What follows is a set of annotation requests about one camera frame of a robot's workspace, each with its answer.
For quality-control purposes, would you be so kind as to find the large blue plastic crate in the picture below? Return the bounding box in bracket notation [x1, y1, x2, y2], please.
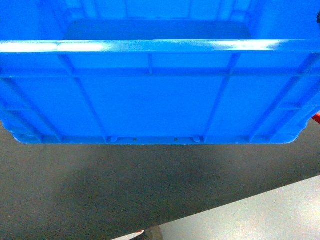
[0, 0, 320, 145]

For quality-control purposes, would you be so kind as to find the black table mat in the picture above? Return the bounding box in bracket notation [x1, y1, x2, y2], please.
[0, 120, 320, 240]

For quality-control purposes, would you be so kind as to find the red table edge strip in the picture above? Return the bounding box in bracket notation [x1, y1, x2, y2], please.
[312, 113, 320, 124]

